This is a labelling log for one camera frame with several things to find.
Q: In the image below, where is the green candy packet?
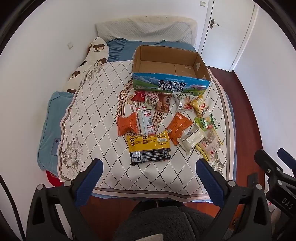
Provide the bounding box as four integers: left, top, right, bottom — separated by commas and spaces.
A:
194, 113, 218, 131

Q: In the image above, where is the person's dark fleece clothing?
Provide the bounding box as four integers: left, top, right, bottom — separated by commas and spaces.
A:
113, 200, 222, 241

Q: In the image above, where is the red white long packet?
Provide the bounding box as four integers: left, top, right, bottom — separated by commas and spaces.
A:
135, 107, 156, 136

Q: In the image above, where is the brown snack packet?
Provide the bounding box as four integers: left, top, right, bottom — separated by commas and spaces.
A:
155, 92, 173, 113

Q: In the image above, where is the clear yellow-edged snack packet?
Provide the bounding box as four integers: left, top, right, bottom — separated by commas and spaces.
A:
195, 130, 223, 163

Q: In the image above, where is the large yellow black packet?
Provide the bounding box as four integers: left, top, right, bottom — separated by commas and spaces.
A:
126, 130, 172, 165

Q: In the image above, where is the white quilted pillow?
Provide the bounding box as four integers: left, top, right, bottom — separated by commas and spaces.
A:
96, 20, 193, 43

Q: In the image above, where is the pink clear snack packet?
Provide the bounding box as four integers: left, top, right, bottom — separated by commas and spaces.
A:
144, 91, 159, 109

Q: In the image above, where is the blue cushion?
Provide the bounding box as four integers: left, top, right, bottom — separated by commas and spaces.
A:
37, 91, 74, 171

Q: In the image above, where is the orange snack packet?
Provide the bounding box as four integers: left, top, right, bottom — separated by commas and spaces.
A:
166, 112, 193, 146
116, 113, 139, 137

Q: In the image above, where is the small blue device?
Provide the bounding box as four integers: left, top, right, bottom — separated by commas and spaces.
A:
52, 138, 61, 156

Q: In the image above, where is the blue ruffled pillow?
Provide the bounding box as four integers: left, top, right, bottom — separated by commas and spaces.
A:
106, 38, 197, 62

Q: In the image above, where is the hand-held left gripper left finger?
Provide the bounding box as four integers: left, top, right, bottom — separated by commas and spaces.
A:
26, 158, 104, 241

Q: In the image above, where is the red snack packet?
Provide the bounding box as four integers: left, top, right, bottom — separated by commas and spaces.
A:
131, 91, 146, 102

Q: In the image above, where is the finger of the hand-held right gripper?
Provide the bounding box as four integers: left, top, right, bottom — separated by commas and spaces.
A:
254, 149, 284, 180
277, 148, 296, 178

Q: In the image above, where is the yellow red-print snack packet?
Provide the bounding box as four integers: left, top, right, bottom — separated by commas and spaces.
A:
196, 104, 210, 118

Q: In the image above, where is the white granola snack packet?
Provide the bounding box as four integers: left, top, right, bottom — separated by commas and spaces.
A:
173, 91, 194, 112

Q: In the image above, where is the cream fluffy pillow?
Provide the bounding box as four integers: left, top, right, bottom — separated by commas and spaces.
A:
102, 16, 198, 44

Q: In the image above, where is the white wafer packet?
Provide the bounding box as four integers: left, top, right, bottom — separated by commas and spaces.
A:
177, 124, 206, 154

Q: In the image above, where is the printed cardboard box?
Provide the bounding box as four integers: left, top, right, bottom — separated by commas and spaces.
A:
131, 45, 212, 96

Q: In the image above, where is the bear print pillow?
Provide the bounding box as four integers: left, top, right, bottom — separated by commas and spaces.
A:
62, 37, 110, 94

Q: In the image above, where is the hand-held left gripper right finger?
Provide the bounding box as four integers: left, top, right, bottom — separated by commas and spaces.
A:
195, 158, 272, 241

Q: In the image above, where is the red cloth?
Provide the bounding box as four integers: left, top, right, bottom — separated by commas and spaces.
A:
46, 170, 65, 188

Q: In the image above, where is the white door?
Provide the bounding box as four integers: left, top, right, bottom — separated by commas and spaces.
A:
198, 0, 258, 71

